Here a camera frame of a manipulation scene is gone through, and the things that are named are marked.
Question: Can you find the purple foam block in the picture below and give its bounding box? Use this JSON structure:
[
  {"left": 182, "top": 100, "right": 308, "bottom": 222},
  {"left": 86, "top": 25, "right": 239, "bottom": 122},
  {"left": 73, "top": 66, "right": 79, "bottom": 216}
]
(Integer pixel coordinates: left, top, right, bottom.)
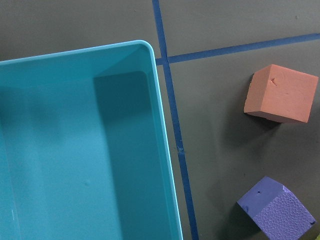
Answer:
[{"left": 237, "top": 176, "right": 317, "bottom": 240}]

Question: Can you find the orange foam block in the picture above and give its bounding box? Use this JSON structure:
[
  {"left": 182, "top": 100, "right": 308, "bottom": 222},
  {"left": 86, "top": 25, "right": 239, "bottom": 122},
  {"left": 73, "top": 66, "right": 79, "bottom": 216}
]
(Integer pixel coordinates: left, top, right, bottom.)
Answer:
[{"left": 243, "top": 64, "right": 319, "bottom": 123}]

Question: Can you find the teal plastic bin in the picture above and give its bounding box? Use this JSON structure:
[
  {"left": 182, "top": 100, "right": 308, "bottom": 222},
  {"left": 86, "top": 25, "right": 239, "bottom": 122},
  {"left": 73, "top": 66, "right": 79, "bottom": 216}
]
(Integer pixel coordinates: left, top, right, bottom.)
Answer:
[{"left": 0, "top": 40, "right": 183, "bottom": 240}]

